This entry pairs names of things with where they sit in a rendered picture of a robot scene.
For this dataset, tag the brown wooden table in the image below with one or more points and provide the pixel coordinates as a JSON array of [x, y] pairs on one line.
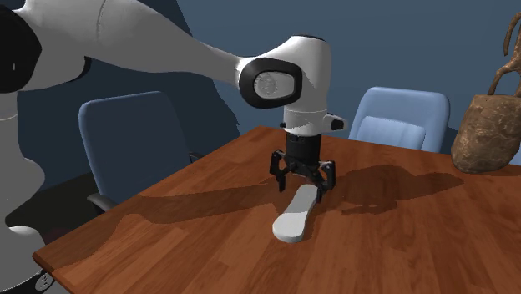
[[195, 248]]

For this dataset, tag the dark blue office chair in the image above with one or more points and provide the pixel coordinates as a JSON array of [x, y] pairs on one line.
[[134, 146]]

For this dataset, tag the brown sculpture on rock base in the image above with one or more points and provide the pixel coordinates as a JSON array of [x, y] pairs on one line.
[[486, 134]]

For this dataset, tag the light blue office chair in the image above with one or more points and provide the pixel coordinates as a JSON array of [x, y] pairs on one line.
[[401, 110]]

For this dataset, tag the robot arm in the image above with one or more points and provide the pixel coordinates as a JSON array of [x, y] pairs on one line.
[[142, 40]]

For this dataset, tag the white oblong remote control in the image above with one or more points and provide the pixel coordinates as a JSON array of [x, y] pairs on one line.
[[295, 220]]

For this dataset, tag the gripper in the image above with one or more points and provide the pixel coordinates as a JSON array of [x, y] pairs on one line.
[[303, 148]]

